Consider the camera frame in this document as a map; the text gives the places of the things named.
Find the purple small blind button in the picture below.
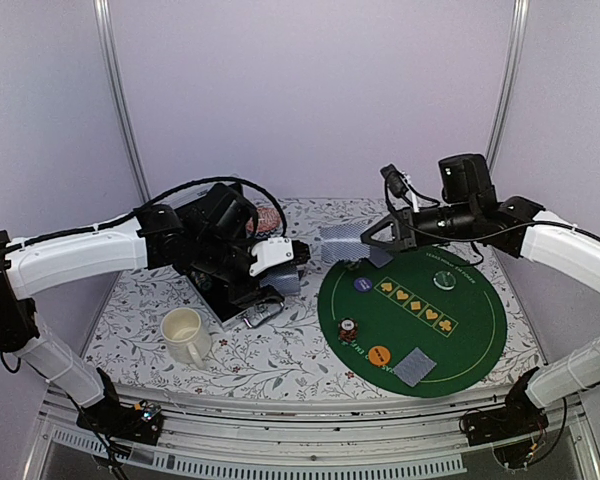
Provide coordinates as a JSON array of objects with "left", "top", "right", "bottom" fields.
[{"left": 353, "top": 277, "right": 373, "bottom": 293}]

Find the blue playing card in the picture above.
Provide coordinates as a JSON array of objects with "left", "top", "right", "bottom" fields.
[
  {"left": 392, "top": 348, "right": 437, "bottom": 388},
  {"left": 319, "top": 223, "right": 371, "bottom": 264},
  {"left": 369, "top": 250, "right": 394, "bottom": 268}
]

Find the red black poker chip stack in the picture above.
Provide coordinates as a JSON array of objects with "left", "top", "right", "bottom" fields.
[{"left": 338, "top": 318, "right": 359, "bottom": 344}]

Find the orange big blind button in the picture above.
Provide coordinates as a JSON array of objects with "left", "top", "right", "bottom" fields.
[{"left": 367, "top": 345, "right": 391, "bottom": 367}]

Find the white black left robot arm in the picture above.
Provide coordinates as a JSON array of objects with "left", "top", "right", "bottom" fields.
[{"left": 0, "top": 177, "right": 296, "bottom": 434}]

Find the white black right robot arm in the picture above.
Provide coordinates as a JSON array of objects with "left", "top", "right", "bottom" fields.
[{"left": 361, "top": 154, "right": 600, "bottom": 436}]

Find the clear glass dealer button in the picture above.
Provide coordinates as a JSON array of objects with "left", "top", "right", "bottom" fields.
[{"left": 433, "top": 270, "right": 457, "bottom": 291}]

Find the green round poker mat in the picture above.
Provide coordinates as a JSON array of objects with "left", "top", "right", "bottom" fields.
[{"left": 317, "top": 247, "right": 508, "bottom": 398}]

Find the cream ceramic mug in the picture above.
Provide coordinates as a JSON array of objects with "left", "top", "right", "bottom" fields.
[{"left": 160, "top": 308, "right": 212, "bottom": 370}]

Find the white floral tablecloth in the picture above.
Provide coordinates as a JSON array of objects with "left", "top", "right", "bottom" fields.
[{"left": 84, "top": 199, "right": 543, "bottom": 400}]

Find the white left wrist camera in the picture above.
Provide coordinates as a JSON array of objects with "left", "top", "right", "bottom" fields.
[{"left": 249, "top": 237, "right": 294, "bottom": 277}]

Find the aluminium frame rail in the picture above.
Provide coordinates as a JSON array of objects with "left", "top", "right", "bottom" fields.
[{"left": 22, "top": 384, "right": 600, "bottom": 480}]

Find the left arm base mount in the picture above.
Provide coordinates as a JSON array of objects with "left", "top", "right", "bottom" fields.
[{"left": 76, "top": 398, "right": 164, "bottom": 446}]

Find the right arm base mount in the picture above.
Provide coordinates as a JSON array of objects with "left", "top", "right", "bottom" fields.
[{"left": 459, "top": 401, "right": 549, "bottom": 446}]

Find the right aluminium post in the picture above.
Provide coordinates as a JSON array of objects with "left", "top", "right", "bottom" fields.
[{"left": 486, "top": 0, "right": 530, "bottom": 173}]

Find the aluminium post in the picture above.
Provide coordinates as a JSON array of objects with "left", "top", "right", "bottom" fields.
[
  {"left": 93, "top": 0, "right": 151, "bottom": 202},
  {"left": 486, "top": 0, "right": 530, "bottom": 173}
]

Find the left aluminium post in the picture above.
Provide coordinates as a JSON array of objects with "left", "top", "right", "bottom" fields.
[{"left": 93, "top": 0, "right": 151, "bottom": 202}]

